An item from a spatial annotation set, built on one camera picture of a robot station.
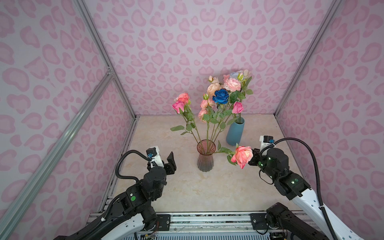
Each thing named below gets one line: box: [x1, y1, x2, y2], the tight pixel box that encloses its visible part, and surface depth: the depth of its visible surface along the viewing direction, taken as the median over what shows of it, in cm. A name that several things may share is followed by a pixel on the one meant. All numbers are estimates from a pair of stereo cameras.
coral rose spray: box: [198, 93, 215, 151], surface depth 73 cm
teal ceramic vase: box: [226, 117, 245, 146], surface depth 97 cm
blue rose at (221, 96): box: [212, 88, 230, 145], surface depth 65 cm
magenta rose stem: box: [227, 101, 244, 126], surface depth 67 cm
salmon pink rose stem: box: [176, 92, 202, 149], surface depth 72 cm
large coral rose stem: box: [214, 140, 254, 169], surface depth 53 cm
